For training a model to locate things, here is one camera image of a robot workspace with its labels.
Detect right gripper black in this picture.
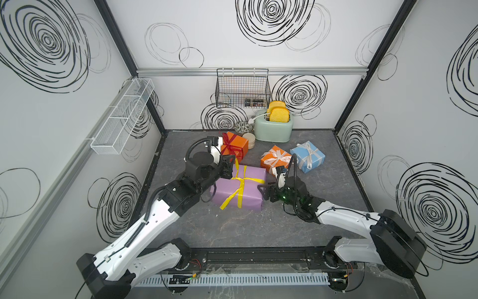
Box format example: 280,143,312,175
257,181,300,210

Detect orange box red ribbon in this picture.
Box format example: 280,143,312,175
220,131,250,162

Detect yellow ribbon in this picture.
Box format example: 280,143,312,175
219,158,266,211

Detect purple gift box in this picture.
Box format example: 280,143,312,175
210,164,268,213

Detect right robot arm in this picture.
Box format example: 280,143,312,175
258,155,427,279

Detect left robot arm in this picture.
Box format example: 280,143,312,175
77,151,236,299

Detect white ribbon on orange box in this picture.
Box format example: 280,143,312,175
261,147,293,169

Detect blue gift box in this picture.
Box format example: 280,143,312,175
290,140,326,174

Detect small jar with beige lid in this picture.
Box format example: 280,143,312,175
242,133,256,150

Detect patterned ceramic bowl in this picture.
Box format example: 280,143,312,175
234,122,253,136

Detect mint green toaster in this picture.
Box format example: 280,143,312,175
253,109,294,143

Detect front yellow sponge toast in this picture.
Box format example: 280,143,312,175
269,107,290,123

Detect yellow sponge toast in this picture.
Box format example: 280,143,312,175
267,100,286,113
269,107,290,123

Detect spice jars in basket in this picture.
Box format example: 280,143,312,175
244,98,264,108

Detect rear yellow sponge toast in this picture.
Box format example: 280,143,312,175
267,100,286,113

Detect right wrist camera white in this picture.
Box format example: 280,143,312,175
274,166,289,179

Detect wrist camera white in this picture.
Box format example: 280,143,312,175
274,166,289,179
209,137,223,164

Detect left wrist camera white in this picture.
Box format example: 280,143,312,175
209,137,223,164

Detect black wire basket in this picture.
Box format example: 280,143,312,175
214,68,271,108

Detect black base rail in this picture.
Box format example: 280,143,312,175
137,246,406,272

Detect grey slotted cable duct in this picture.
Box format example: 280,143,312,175
137,272,330,288

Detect white mesh wall shelf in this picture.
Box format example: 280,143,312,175
90,77,154,155

